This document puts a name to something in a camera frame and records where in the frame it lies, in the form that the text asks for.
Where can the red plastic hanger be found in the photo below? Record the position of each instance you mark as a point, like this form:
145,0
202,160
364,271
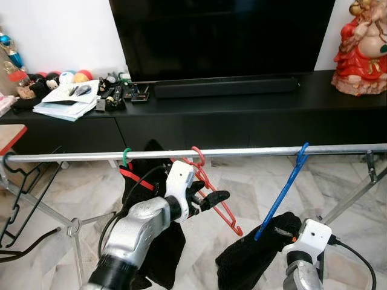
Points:
227,217

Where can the black knit garment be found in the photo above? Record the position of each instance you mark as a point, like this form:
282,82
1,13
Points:
254,260

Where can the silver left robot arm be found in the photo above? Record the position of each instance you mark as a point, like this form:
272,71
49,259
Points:
139,229

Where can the blue plastic hanger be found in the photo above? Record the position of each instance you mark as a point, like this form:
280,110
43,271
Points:
284,187

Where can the green plastic hanger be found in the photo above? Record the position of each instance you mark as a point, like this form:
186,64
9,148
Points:
125,158

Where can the black plastic hanger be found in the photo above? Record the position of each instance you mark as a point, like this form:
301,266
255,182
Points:
28,175

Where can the black shirt with red collar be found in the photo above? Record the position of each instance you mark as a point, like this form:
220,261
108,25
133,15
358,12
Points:
163,254

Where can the silver metal clothes rack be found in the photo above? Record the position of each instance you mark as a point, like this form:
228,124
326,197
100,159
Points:
254,151

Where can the black low TV console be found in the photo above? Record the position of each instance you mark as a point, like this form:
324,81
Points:
242,127

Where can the black soundbar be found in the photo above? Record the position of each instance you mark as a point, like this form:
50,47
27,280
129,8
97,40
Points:
227,87

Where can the small black electronic box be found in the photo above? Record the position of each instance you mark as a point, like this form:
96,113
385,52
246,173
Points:
140,95

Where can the black flat television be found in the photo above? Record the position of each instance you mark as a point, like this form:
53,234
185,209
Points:
224,36

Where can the stack of white papers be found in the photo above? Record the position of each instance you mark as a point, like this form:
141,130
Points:
66,106

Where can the orange and red ball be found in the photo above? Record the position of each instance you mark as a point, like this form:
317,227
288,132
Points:
83,77

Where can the white and blue ball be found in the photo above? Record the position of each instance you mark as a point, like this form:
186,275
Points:
66,77

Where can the marble pattern folding table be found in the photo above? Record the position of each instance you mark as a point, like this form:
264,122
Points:
11,136

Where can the red seated figure statue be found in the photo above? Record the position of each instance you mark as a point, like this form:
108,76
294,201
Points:
360,60

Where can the pink tissue box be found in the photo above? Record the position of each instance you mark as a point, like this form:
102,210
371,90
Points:
6,104

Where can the jar with red lid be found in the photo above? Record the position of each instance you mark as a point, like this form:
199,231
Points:
19,75

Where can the gold and blue trophy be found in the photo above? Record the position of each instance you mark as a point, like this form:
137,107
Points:
13,57

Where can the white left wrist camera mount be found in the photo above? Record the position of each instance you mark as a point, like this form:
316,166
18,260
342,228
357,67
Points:
179,178

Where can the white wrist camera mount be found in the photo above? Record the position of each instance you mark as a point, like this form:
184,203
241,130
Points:
311,235
179,178

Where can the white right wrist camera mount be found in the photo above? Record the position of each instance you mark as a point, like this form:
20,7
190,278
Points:
311,235

